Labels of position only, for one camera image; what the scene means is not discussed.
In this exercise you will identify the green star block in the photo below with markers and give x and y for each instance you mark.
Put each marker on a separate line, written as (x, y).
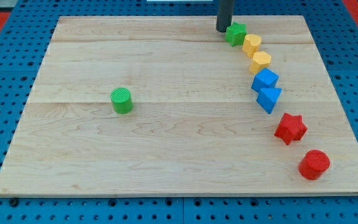
(236, 33)

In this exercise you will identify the red star block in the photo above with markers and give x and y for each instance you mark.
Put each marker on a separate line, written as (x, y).
(290, 128)

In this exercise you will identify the light wooden board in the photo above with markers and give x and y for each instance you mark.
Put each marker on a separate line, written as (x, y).
(195, 129)

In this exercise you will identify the green cylinder block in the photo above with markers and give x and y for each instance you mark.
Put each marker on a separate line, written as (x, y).
(121, 100)

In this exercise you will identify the blue triangle block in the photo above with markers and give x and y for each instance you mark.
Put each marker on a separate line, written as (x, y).
(267, 98)

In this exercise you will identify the blue cube block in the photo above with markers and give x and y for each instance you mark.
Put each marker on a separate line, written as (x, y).
(264, 79)

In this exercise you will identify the yellow hexagon block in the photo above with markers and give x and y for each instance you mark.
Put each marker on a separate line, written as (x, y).
(260, 60)

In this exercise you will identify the yellow heart block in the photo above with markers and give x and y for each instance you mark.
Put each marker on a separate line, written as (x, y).
(251, 44)

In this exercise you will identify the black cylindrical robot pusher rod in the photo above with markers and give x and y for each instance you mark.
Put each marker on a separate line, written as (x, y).
(224, 15)

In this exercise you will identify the red cylinder block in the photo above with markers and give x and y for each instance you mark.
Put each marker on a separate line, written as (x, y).
(314, 164)

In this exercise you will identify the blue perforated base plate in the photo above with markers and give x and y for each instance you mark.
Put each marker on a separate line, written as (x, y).
(26, 28)

